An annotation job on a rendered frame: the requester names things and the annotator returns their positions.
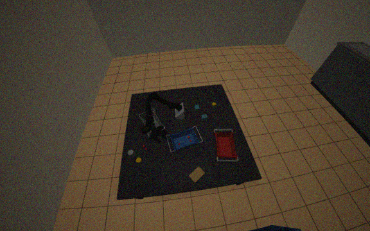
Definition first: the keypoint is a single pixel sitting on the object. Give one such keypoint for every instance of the tan rectangular block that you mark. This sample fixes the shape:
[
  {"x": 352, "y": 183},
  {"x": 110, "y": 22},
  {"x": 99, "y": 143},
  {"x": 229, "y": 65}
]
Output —
[{"x": 196, "y": 174}]

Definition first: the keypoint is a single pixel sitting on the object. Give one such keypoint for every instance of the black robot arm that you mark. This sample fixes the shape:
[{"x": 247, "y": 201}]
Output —
[{"x": 149, "y": 118}]

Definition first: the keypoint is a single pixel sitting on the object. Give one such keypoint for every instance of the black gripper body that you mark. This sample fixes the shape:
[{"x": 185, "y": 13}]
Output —
[{"x": 157, "y": 134}]

